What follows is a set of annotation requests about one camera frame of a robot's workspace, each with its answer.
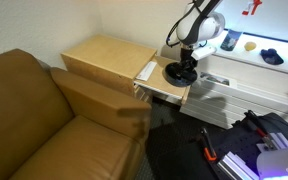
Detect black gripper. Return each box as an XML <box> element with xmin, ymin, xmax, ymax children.
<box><xmin>178</xmin><ymin>47</ymin><xmax>199</xmax><ymax>75</ymax></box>

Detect black bowl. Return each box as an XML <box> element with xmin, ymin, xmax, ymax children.
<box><xmin>163</xmin><ymin>61</ymin><xmax>199</xmax><ymax>88</ymax></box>

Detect orange black clamp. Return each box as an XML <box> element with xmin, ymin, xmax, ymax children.
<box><xmin>199</xmin><ymin>126</ymin><xmax>218</xmax><ymax>163</ymax></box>

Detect yellow ball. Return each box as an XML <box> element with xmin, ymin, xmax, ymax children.
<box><xmin>244</xmin><ymin>41</ymin><xmax>257</xmax><ymax>52</ymax></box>

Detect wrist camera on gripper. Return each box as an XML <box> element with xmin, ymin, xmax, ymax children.
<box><xmin>191</xmin><ymin>45</ymin><xmax>217</xmax><ymax>62</ymax></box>

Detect spray bottle with red trigger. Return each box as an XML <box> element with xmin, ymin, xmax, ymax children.
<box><xmin>219</xmin><ymin>0</ymin><xmax>263</xmax><ymax>52</ymax></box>

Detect dark blue cloth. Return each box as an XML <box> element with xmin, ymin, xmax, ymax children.
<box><xmin>260</xmin><ymin>48</ymin><xmax>285</xmax><ymax>66</ymax></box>

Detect light wooden nightstand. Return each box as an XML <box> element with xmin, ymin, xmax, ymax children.
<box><xmin>61</xmin><ymin>33</ymin><xmax>192</xmax><ymax>107</ymax></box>

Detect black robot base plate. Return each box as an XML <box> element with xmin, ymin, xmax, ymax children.
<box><xmin>197</xmin><ymin>111</ymin><xmax>288</xmax><ymax>180</ymax></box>

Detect white paper envelope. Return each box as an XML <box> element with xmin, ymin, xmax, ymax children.
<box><xmin>135</xmin><ymin>60</ymin><xmax>158</xmax><ymax>82</ymax></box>

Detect printed leaflet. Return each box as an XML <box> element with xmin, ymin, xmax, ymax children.
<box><xmin>198</xmin><ymin>71</ymin><xmax>238</xmax><ymax>89</ymax></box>

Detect aluminium extrusion rail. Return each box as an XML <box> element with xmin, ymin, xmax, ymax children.
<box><xmin>256</xmin><ymin>132</ymin><xmax>288</xmax><ymax>153</ymax></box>
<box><xmin>216</xmin><ymin>151</ymin><xmax>260</xmax><ymax>180</ymax></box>

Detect brown leather sofa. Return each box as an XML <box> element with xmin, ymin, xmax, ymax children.
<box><xmin>0</xmin><ymin>48</ymin><xmax>153</xmax><ymax>180</ymax></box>

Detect white radiator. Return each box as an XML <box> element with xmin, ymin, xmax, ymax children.
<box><xmin>179</xmin><ymin>71</ymin><xmax>288</xmax><ymax>134</ymax></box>

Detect red handled clamp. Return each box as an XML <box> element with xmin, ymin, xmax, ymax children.
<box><xmin>243</xmin><ymin>109</ymin><xmax>276</xmax><ymax>152</ymax></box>

